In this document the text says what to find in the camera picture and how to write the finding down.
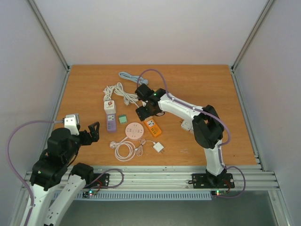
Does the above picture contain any aluminium rail frame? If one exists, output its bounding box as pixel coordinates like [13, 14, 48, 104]
[10, 0, 292, 226]

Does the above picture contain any white square plug adapter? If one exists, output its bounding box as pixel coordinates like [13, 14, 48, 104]
[181, 120, 192, 131]

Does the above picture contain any pink round power socket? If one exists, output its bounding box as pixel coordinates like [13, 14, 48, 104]
[125, 122, 144, 141]

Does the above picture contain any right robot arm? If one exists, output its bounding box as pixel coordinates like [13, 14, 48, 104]
[135, 84, 227, 188]

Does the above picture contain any white purple-strip cable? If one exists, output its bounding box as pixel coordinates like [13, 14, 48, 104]
[103, 85, 118, 102]

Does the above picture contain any blue slotted cable duct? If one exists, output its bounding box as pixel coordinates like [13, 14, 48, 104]
[74, 191, 212, 201]

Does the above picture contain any white USB charger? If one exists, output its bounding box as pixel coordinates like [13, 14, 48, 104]
[153, 142, 164, 153]

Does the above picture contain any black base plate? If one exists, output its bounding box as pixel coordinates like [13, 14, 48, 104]
[190, 173, 235, 189]
[85, 173, 110, 189]

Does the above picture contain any blue power strip cable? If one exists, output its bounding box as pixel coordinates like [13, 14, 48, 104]
[118, 72, 149, 86]

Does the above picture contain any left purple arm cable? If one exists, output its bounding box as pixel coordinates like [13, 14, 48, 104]
[6, 120, 65, 226]

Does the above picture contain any white orange-strip cable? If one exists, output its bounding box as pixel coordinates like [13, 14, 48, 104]
[112, 82, 142, 109]

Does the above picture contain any orange power strip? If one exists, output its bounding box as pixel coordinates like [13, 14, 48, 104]
[143, 119, 162, 137]

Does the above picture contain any green plug adapter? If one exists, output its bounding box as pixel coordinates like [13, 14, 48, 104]
[119, 114, 127, 124]

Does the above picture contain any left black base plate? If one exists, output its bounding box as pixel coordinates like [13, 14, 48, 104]
[85, 173, 110, 189]

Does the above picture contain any white cube socket with flower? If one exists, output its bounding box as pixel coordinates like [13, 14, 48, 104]
[103, 100, 117, 115]

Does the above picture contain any purple power strip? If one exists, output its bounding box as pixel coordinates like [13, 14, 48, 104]
[106, 114, 117, 133]

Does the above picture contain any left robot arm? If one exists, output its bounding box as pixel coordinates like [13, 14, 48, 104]
[21, 122, 100, 226]

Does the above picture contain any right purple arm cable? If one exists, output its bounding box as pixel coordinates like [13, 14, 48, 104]
[136, 69, 246, 199]

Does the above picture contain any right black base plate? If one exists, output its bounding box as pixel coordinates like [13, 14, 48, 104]
[190, 173, 235, 189]

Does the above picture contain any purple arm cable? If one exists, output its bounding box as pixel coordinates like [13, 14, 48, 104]
[6, 120, 65, 226]
[136, 69, 246, 199]

